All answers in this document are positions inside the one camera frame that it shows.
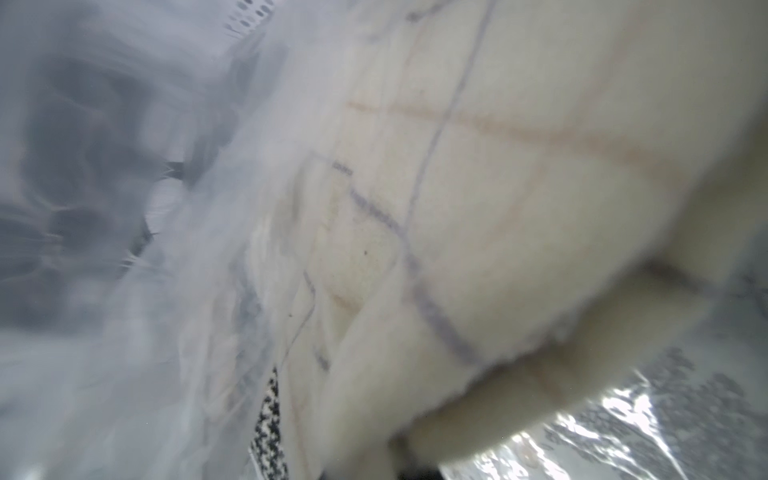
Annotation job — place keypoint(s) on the black white houndstooth scarf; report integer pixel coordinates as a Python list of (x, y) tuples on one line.
[(266, 452)]

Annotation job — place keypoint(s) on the clear plastic vacuum bag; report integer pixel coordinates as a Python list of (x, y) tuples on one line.
[(148, 248)]

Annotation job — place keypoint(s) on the cream checked scarf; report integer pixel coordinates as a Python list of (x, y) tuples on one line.
[(520, 202)]

